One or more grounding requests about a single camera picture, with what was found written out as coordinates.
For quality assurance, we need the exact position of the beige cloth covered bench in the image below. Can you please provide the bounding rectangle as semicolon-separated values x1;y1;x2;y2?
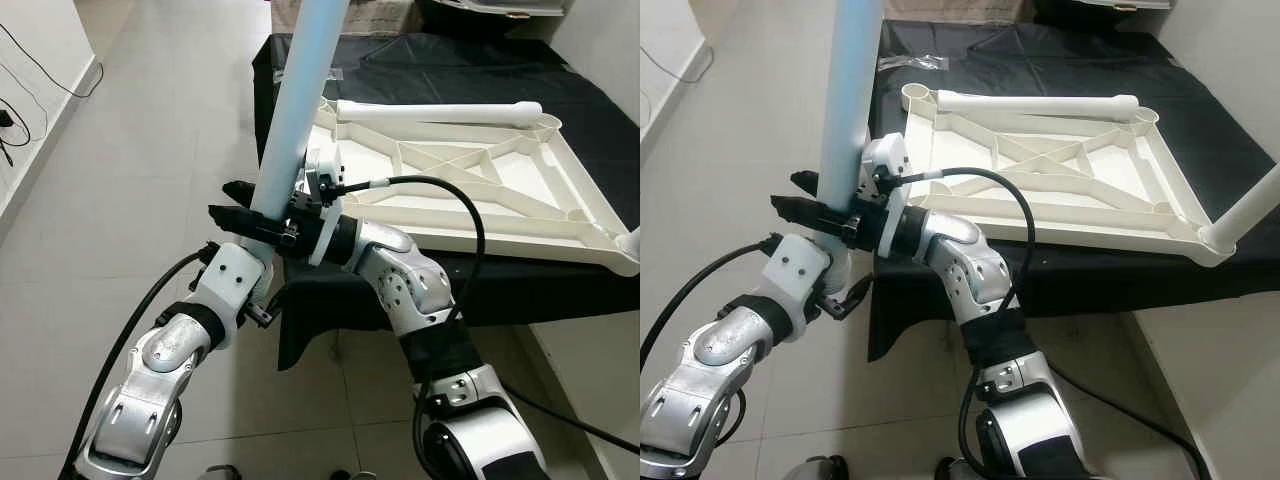
884;0;1038;28
270;0;423;37

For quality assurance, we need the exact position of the black tablecloth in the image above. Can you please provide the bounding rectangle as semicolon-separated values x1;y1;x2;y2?
864;18;1280;363
250;32;641;373

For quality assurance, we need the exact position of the black wok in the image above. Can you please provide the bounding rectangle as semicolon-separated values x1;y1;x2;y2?
1033;0;1173;28
415;0;573;19

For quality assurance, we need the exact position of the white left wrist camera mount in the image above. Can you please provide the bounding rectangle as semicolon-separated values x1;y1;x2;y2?
753;234;838;338
194;242;273;348

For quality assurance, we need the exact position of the speckled grey right wrist camera mount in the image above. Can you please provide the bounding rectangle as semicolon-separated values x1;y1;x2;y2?
304;148;348;268
858;132;913;253

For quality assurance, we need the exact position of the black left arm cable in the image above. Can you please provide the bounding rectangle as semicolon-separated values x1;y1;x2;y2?
58;243;219;480
640;233;783;373

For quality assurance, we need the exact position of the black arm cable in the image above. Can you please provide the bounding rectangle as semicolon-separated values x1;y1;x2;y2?
1048;363;1213;480
640;233;783;373
58;243;219;480
503;383;641;458

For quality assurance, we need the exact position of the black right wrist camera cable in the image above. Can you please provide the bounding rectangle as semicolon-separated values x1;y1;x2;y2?
338;174;489;480
898;166;1038;480

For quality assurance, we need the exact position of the thin black wall cable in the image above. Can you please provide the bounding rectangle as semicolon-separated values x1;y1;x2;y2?
0;18;106;99
640;38;718;88

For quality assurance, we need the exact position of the looped black wall cable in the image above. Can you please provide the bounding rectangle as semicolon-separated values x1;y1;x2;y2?
0;93;33;168

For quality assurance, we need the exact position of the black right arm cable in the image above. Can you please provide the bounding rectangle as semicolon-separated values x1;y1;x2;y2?
1048;363;1213;480
503;383;641;458

